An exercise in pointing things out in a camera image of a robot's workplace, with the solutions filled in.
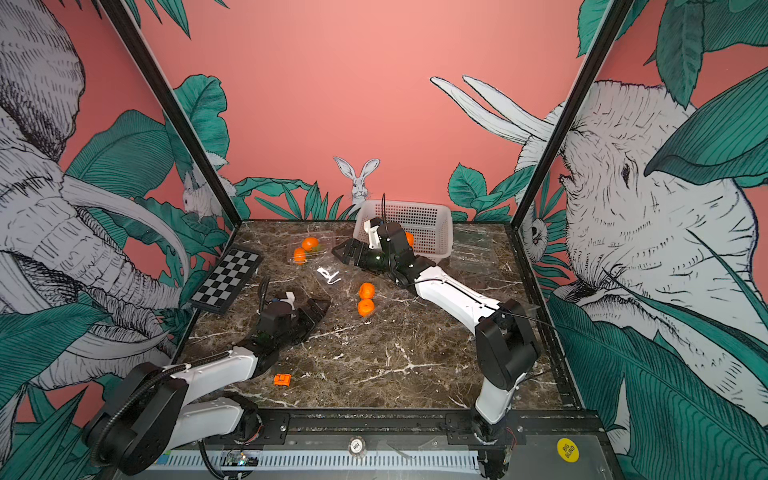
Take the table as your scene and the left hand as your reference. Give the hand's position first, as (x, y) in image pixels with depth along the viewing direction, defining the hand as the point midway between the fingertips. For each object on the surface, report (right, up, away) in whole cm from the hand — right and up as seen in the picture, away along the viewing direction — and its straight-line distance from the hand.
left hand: (329, 306), depth 88 cm
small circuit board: (-18, -33, -18) cm, 42 cm away
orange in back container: (-14, +15, +16) cm, 26 cm away
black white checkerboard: (-38, +4, +10) cm, 39 cm away
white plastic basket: (+34, +27, +31) cm, 53 cm away
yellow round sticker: (+62, -32, -16) cm, 71 cm away
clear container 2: (-2, +8, +10) cm, 13 cm away
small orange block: (-11, -19, -8) cm, 23 cm away
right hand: (+5, +16, -9) cm, 19 cm away
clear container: (-6, +15, +19) cm, 25 cm away
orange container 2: (+11, -1, +5) cm, 12 cm away
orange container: (+11, +4, +8) cm, 14 cm away
